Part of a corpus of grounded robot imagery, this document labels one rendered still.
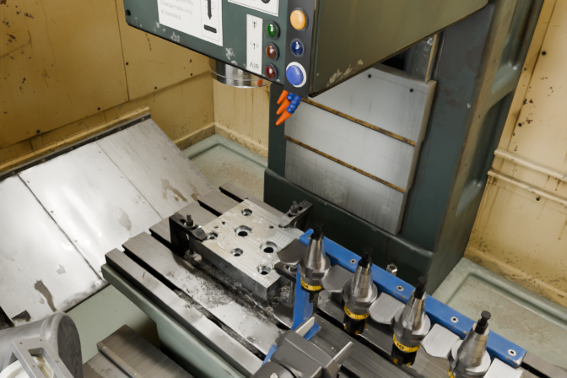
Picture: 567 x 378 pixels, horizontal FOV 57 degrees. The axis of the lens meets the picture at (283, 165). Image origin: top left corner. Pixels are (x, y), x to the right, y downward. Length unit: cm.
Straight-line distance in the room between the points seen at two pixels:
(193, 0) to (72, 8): 120
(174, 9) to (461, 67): 76
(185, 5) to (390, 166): 86
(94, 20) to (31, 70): 29
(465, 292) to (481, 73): 91
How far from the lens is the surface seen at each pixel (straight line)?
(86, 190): 209
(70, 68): 209
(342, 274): 106
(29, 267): 192
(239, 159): 253
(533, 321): 202
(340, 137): 160
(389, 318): 100
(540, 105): 174
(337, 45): 76
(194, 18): 88
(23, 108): 205
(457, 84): 140
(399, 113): 145
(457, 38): 137
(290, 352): 94
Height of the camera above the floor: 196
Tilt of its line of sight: 33 degrees down
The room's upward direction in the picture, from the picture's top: 3 degrees clockwise
